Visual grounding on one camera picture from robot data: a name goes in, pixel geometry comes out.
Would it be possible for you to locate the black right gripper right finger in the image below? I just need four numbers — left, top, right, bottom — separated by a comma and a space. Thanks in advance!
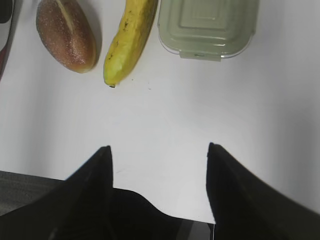
206, 143, 320, 240

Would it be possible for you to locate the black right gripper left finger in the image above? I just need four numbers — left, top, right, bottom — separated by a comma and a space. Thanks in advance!
0, 146, 114, 240

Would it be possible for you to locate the yellow banana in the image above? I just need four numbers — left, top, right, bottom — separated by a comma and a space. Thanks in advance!
103, 0, 158, 88

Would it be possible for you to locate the green lidded glass container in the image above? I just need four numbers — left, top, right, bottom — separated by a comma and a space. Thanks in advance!
157, 0, 260, 62

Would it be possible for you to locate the brown bread loaf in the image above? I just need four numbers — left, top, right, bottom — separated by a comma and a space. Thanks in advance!
36, 0, 97, 74

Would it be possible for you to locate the navy and white lunch bag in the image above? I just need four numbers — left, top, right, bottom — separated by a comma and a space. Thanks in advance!
0, 0, 23, 79

